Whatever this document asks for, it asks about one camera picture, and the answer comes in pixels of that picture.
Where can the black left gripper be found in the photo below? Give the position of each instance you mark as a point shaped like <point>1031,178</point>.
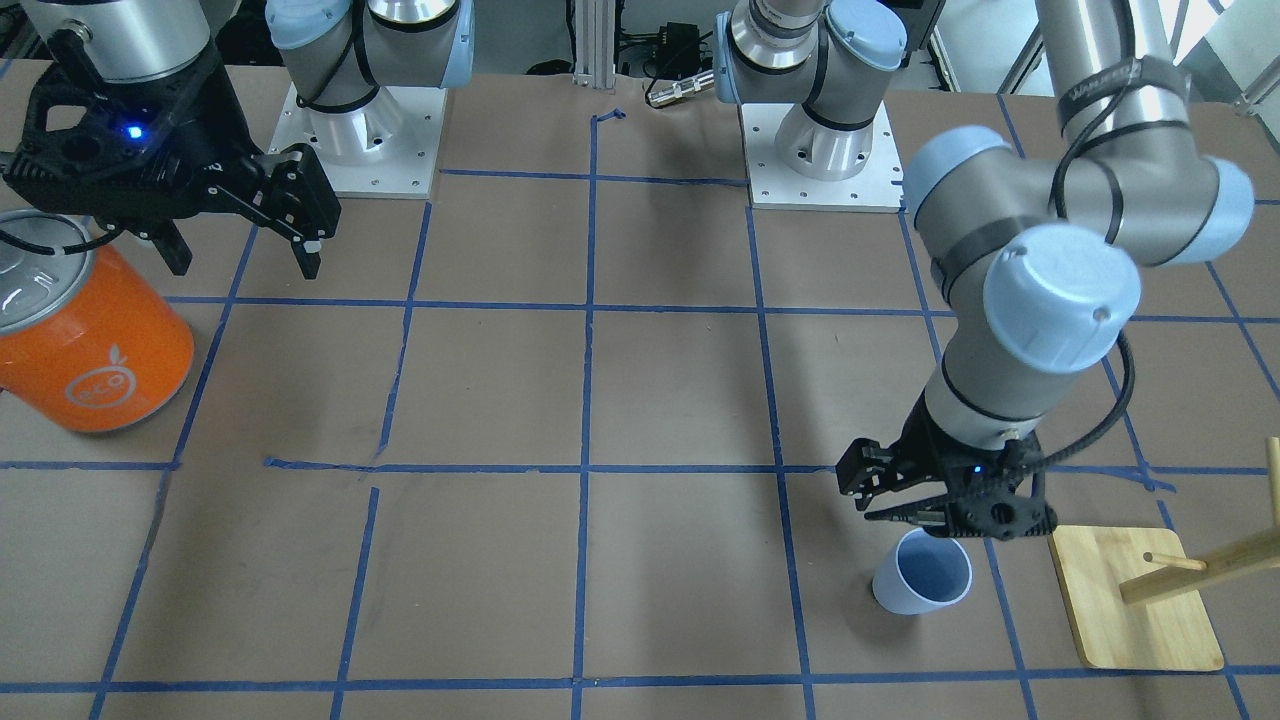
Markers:
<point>921,445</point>

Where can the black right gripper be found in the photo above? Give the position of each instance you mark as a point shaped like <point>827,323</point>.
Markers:
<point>208,128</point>

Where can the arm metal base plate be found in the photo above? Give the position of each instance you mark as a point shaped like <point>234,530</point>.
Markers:
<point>360,145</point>
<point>796,164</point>

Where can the light blue plastic cup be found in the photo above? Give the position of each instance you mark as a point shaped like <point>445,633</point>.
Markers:
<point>922,574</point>

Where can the wooden mug stand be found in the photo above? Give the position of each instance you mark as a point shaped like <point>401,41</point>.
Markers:
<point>1179,592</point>

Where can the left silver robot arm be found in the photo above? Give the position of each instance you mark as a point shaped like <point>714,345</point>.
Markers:
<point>1040,260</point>

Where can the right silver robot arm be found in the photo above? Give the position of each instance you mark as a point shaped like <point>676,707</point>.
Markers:
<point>338,54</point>

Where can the large orange can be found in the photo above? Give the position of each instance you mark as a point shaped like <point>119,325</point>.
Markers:
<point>86,342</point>

